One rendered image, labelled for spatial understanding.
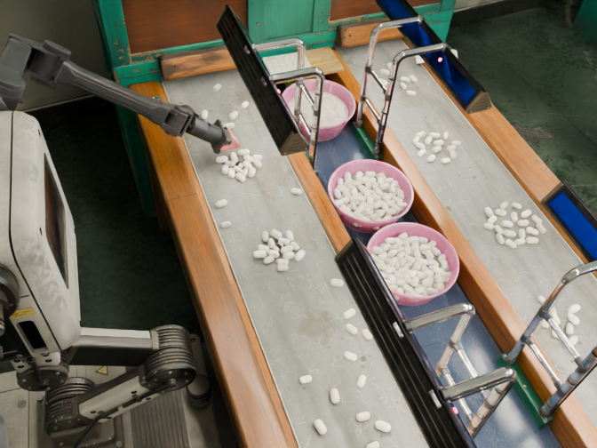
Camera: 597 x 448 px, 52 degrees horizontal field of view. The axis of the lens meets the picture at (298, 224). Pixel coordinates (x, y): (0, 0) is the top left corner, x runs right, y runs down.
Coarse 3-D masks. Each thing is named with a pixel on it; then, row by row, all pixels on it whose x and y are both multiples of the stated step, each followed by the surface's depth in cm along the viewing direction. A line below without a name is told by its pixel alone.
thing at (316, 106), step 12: (252, 48) 176; (264, 48) 177; (300, 48) 182; (300, 60) 186; (288, 72) 169; (300, 72) 170; (312, 72) 171; (264, 84) 167; (300, 84) 191; (300, 96) 196; (300, 108) 201; (312, 108) 185; (300, 120) 199; (312, 132) 190; (312, 144) 193; (312, 156) 197
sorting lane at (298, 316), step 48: (192, 96) 219; (240, 96) 221; (192, 144) 204; (240, 192) 191; (288, 192) 192; (240, 240) 179; (240, 288) 168; (288, 288) 169; (336, 288) 170; (288, 336) 160; (336, 336) 161; (288, 384) 151; (336, 384) 152; (384, 384) 153; (336, 432) 144; (384, 432) 145
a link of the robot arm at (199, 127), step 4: (192, 120) 184; (196, 120) 184; (200, 120) 185; (188, 124) 184; (192, 124) 184; (196, 124) 184; (200, 124) 185; (204, 124) 186; (188, 128) 184; (192, 128) 184; (196, 128) 184; (200, 128) 185; (204, 128) 186; (188, 132) 185; (192, 132) 185; (196, 132) 185; (200, 132) 186; (204, 132) 186; (196, 136) 187; (200, 136) 187
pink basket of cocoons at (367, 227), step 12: (348, 168) 199; (360, 168) 200; (372, 168) 201; (384, 168) 200; (396, 168) 197; (336, 180) 197; (408, 180) 194; (408, 192) 194; (336, 204) 186; (408, 204) 190; (348, 216) 184; (360, 228) 190; (372, 228) 188
